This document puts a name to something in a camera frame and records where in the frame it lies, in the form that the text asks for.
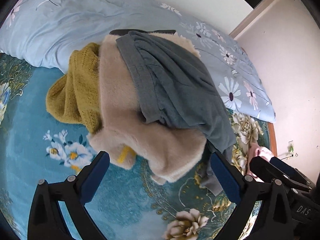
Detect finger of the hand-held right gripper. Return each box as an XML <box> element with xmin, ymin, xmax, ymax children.
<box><xmin>250</xmin><ymin>156</ymin><xmax>313</xmax><ymax>193</ymax></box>
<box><xmin>269</xmin><ymin>156</ymin><xmax>316</xmax><ymax>189</ymax></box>

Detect thin dark cable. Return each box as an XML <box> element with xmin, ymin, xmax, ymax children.
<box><xmin>280</xmin><ymin>152</ymin><xmax>298</xmax><ymax>161</ymax></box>

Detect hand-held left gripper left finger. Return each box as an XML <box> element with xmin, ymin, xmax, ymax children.
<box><xmin>27</xmin><ymin>151</ymin><xmax>110</xmax><ymax>240</ymax></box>

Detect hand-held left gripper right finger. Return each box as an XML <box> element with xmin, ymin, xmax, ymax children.
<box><xmin>210</xmin><ymin>152</ymin><xmax>300</xmax><ymax>240</ymax></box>

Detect mustard yellow knit sweater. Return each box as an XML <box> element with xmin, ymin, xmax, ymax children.
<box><xmin>46</xmin><ymin>42</ymin><xmax>137</xmax><ymax>164</ymax></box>

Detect cream fleece garment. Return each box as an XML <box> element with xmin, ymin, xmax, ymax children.
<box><xmin>89</xmin><ymin>34</ymin><xmax>208</xmax><ymax>184</ymax></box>

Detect teal floral blanket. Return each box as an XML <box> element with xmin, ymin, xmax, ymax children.
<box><xmin>0</xmin><ymin>52</ymin><xmax>272</xmax><ymax>240</ymax></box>

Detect grey-blue pants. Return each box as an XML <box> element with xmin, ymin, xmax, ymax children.
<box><xmin>116</xmin><ymin>30</ymin><xmax>237</xmax><ymax>195</ymax></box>

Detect pink cloth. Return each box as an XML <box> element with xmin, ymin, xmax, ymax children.
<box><xmin>246</xmin><ymin>142</ymin><xmax>274</xmax><ymax>178</ymax></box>

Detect wooden door trim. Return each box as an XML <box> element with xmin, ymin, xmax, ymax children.
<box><xmin>229</xmin><ymin>0</ymin><xmax>283</xmax><ymax>40</ymax></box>

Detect light blue floral duvet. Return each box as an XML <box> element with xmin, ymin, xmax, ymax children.
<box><xmin>0</xmin><ymin>0</ymin><xmax>277</xmax><ymax>123</ymax></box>

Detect wooden bed frame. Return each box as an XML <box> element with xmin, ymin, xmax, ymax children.
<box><xmin>266</xmin><ymin>121</ymin><xmax>278</xmax><ymax>160</ymax></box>

